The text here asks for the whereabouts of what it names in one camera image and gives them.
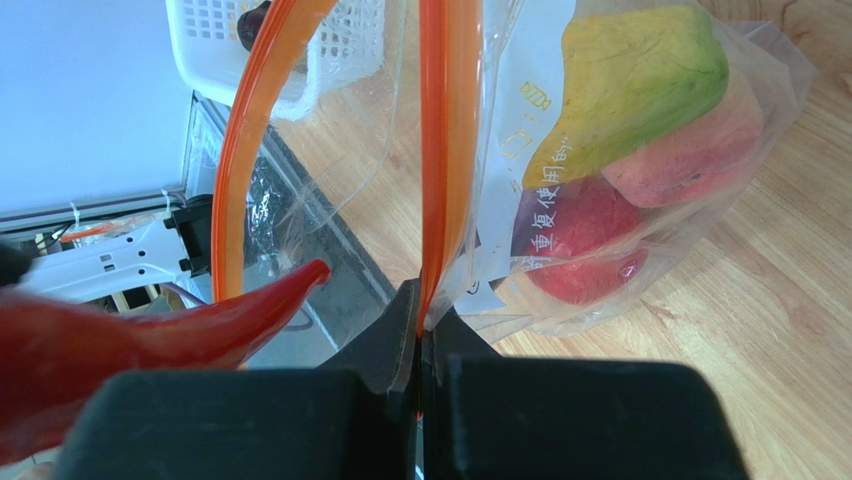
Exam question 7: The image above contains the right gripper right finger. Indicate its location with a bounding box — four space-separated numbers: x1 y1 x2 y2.
421 313 748 479

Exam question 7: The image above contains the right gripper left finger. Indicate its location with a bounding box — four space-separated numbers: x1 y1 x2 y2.
53 280 420 479

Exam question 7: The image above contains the red tomato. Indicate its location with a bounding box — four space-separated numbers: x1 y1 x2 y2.
512 177 648 306

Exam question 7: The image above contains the clear orange-zip bag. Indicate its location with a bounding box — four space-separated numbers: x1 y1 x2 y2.
211 0 820 341

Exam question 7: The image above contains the red chili pepper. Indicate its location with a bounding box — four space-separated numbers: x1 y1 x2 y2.
1 259 331 465

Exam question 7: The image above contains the pink peach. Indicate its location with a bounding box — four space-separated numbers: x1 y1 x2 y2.
602 69 763 208

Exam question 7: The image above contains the yellow green mango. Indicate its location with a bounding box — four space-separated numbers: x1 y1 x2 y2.
522 4 729 189

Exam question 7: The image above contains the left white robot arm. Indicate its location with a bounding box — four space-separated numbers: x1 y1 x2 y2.
18 194 213 303

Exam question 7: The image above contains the white plastic basket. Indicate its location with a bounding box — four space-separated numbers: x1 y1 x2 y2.
165 1 387 121

